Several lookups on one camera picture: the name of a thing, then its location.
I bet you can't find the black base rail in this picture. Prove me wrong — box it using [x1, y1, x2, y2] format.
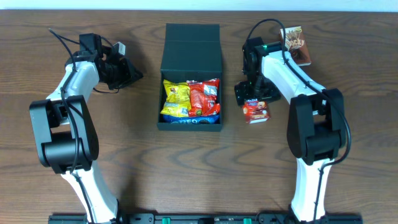
[48, 212, 363, 224]

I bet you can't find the dark green box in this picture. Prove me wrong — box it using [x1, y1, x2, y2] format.
[157, 23, 224, 132]

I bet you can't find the blue Oreo packet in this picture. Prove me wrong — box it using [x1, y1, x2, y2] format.
[163, 114, 220, 124]

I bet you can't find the red Hello Panda box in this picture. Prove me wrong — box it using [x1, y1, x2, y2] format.
[243, 99, 271, 124]

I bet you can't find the yellow snack bag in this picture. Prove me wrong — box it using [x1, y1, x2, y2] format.
[160, 80, 192, 117]

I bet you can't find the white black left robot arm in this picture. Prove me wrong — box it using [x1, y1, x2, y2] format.
[29, 50, 142, 223]

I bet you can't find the red snack bag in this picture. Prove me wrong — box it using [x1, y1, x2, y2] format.
[187, 78, 221, 117]

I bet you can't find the brown Pocky box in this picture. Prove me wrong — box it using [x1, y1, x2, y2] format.
[285, 26, 312, 66]

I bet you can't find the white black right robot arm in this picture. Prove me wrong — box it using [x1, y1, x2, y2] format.
[234, 37, 351, 223]

